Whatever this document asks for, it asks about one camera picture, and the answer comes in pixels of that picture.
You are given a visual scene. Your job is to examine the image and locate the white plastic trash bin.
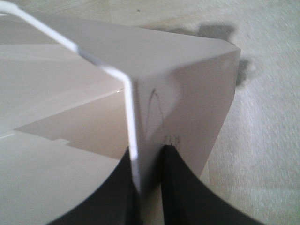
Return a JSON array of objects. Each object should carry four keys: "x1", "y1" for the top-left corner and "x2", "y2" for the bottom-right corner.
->
[{"x1": 0, "y1": 2, "x2": 241, "y2": 190}]

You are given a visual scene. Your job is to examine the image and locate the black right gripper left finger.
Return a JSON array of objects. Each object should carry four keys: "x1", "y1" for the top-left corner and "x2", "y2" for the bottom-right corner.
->
[{"x1": 48, "y1": 147, "x2": 143, "y2": 225}]

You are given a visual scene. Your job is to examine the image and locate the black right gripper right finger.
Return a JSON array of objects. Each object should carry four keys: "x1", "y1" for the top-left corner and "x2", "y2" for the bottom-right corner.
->
[{"x1": 161, "y1": 145, "x2": 259, "y2": 225}]

